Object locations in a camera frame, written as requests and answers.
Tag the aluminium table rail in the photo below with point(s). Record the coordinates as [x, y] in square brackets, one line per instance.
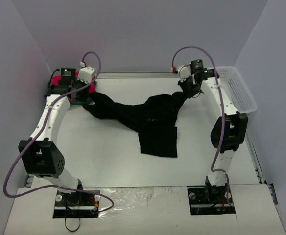
[137, 75]

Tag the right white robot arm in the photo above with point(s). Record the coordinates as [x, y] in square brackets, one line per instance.
[229, 124]

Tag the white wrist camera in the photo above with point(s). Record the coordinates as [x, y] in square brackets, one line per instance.
[183, 71]
[86, 73]

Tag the white plastic basket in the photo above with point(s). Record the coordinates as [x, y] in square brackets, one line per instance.
[235, 94]

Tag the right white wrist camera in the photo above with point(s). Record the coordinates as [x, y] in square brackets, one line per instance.
[183, 71]

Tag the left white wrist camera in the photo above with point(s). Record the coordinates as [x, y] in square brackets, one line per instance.
[86, 73]

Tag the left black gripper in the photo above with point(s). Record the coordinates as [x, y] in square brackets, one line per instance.
[79, 93]

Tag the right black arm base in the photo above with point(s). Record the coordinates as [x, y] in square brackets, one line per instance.
[201, 205]

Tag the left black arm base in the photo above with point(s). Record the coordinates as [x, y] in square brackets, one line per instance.
[76, 205]

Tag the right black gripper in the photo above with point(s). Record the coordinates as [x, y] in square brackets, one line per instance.
[186, 86]

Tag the black t shirt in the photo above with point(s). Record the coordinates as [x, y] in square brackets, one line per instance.
[154, 120]

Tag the folded red t shirt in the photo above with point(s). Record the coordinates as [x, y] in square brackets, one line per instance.
[57, 80]

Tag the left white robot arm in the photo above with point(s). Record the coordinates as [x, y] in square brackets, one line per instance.
[40, 155]

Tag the folded teal t shirt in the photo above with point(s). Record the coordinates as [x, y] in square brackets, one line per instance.
[81, 102]

